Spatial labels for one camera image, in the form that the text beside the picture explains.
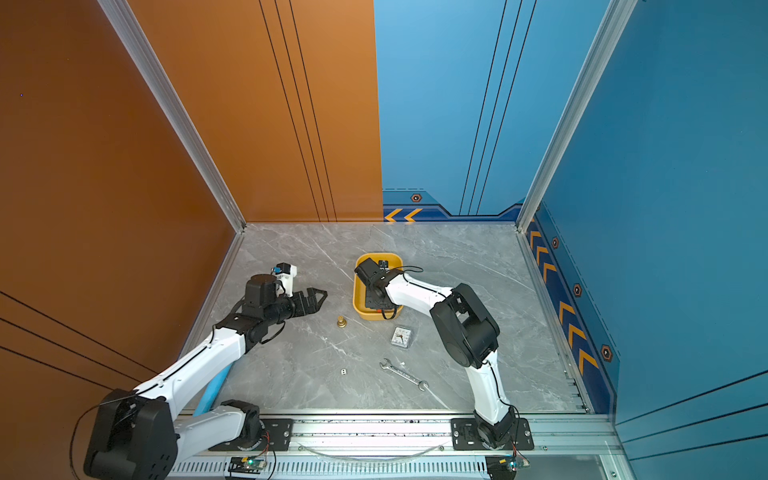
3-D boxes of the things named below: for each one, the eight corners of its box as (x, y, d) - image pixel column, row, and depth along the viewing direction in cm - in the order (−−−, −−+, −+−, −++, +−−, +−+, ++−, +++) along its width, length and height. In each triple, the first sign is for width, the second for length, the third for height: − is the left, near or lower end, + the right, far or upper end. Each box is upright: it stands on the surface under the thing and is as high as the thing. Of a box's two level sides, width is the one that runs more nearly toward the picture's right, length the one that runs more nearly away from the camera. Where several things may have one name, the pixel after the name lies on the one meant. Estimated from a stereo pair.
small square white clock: (391, 343, 91) (391, 340, 89) (395, 330, 94) (395, 326, 91) (407, 348, 90) (407, 344, 88) (410, 334, 93) (411, 330, 91)
